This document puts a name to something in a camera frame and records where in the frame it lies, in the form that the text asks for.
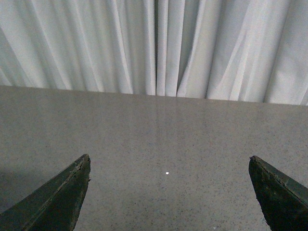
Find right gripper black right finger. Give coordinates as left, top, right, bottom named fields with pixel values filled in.
left=248, top=155, right=308, bottom=231

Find white pleated curtain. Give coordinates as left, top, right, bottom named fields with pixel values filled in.
left=0, top=0, right=308, bottom=105

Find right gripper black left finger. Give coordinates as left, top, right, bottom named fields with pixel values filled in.
left=0, top=154, right=90, bottom=231

